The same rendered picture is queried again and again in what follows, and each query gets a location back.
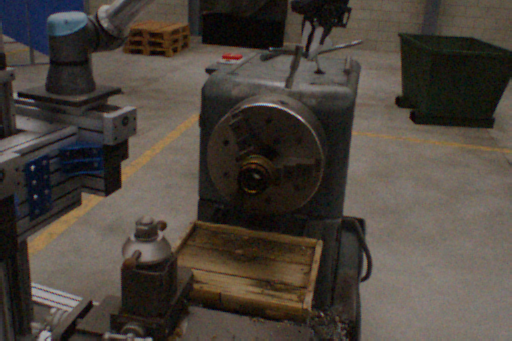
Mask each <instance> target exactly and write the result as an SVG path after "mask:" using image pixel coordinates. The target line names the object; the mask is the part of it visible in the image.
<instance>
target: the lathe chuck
mask: <svg viewBox="0 0 512 341"><path fill-rule="evenodd" d="M276 101H282V102H285V103H287V104H288V105H281V104H279V103H277V102H276ZM240 109H242V111H243V113H244V114H245V115H246V117H247V119H248V121H249V122H250V125H251V127H252V128H253V130H254V131H255V133H256V135H257V136H258V138H259V141H260V142H261V144H262V145H264V146H268V147H271V148H274V149H275V150H276V152H277V153H278V155H279V156H280V157H302V158H314V159H322V161H321V172H320V173H315V174H314V176H313V178H303V177H295V179H294V180H289V179H283V180H282V182H275V181H274V182H273V183H272V185H271V186H270V187H268V189H267V190H266V191H264V192H263V193H261V194H260V195H258V196H250V199H249V200H248V201H247V202H246V204H245V205H244V207H243V208H242V209H243V210H245V211H248V212H250V213H253V214H257V215H261V216H277V215H282V214H285V213H289V212H291V211H293V210H295V209H298V208H300V207H302V205H303V204H305V203H306V202H307V201H308V200H310V199H311V197H312V195H313V194H314V193H315V191H317V189H318V187H319V183H320V181H321V178H322V174H323V171H324V167H325V165H326V159H327V147H326V141H325V138H324V135H323V133H322V131H321V129H320V127H319V124H318V122H316V120H315V119H314V118H313V117H312V116H311V114H310V113H308V112H307V111H306V110H305V109H304V108H302V106H301V105H297V104H295V103H294V102H292V101H290V100H288V99H285V98H282V97H277V96H259V97H254V98H250V99H248V100H246V101H244V102H242V103H241V104H239V105H236V106H235V107H234V108H233V109H232V110H231V111H230V112H229V113H227V114H226V115H225V117H224V118H223V119H222V120H221V121H220V122H218V124H217V125H216V128H215V129H214V131H213V132H212V134H211V136H210V139H209V141H208V146H207V165H208V170H209V173H210V175H211V178H212V180H213V182H214V183H215V184H216V188H217V189H218V190H219V191H220V192H221V193H222V194H223V195H224V196H225V198H226V199H227V200H229V201H230V200H232V198H233V195H234V194H235V192H236V191H237V190H238V188H239V187H238V185H237V176H238V172H239V168H240V165H241V164H242V158H241V157H240V156H239V154H240V153H241V151H240V149H239V148H238V147H237V145H236V143H235V141H236V140H237V139H236V138H235V136H234V134H233V131H232V130H231V128H230V127H229V123H230V122H232V121H233V120H232V118H231V116H230V115H231V113H234V112H236V111H238V110H240Z"/></svg>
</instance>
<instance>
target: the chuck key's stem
mask: <svg viewBox="0 0 512 341"><path fill-rule="evenodd" d="M303 49H304V46H303V45H301V44H296V45H295V49H294V51H296V52H297V55H293V58H292V61H291V64H290V69H291V70H290V73H289V76H288V77H287V79H286V82H285V88H287V89H292V87H293V80H294V79H293V77H294V74H295V71H296V70H298V68H299V64H300V61H301V59H302V52H303Z"/></svg>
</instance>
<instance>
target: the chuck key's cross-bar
mask: <svg viewBox="0 0 512 341"><path fill-rule="evenodd" d="M362 43H363V42H362V41H361V40H360V41H356V42H348V43H345V44H341V45H337V46H334V47H330V48H329V49H328V50H325V51H321V52H319V53H318V55H320V54H323V53H327V52H335V51H338V50H342V49H346V48H349V47H353V46H356V45H360V44H362ZM268 52H272V53H280V54H288V55H297V52H296V51H293V50H285V49H277V48H268Z"/></svg>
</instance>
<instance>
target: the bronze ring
mask: <svg viewBox="0 0 512 341"><path fill-rule="evenodd" d="M250 172H251V173H255V174H259V176H260V178H261V179H257V178H254V177H253V176H252V175H251V174H250ZM275 178H276V170H275V167H274V165H273V164H272V163H271V162H270V161H269V160H268V158H266V157H261V156H250V157H247V158H245V159H244V160H243V161H242V164H241V165H240V168H239V172H238V176H237V185H238V187H239V189H240V190H241V191H242V192H243V193H244V194H246V195H249V196H258V195H260V194H261V193H263V192H264V191H266V190H267V189H268V187H270V186H271V185H272V183H273V182H274V181H275Z"/></svg>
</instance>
